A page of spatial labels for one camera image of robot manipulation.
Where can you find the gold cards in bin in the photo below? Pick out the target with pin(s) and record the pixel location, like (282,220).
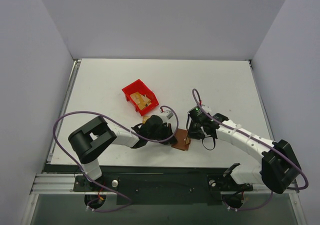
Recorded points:
(142,101)

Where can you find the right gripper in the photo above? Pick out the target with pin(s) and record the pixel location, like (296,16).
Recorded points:
(193,130)

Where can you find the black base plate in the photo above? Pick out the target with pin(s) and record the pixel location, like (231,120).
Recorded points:
(170,185)

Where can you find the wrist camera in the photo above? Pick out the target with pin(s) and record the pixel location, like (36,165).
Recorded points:
(206,108)
(166,115)

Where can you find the gold card magnetic stripe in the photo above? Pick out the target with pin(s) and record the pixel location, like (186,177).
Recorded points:
(187,141)

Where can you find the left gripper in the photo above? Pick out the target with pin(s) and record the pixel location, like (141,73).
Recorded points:
(167,133)

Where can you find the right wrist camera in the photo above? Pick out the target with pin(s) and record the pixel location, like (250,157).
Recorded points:
(206,108)

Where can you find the gold card with chip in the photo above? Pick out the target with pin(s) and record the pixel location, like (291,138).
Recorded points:
(145,118)

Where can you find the aluminium table frame rail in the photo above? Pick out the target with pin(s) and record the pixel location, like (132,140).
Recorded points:
(227,87)

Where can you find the red plastic bin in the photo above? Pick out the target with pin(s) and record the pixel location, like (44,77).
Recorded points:
(139,86)

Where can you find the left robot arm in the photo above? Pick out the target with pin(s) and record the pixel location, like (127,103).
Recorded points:
(93,138)

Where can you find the brown leather card holder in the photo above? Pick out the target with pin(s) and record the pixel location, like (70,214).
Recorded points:
(180,135)

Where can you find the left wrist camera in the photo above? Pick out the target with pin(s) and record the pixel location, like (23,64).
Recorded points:
(166,115)

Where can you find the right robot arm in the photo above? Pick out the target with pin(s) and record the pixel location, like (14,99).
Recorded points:
(277,165)

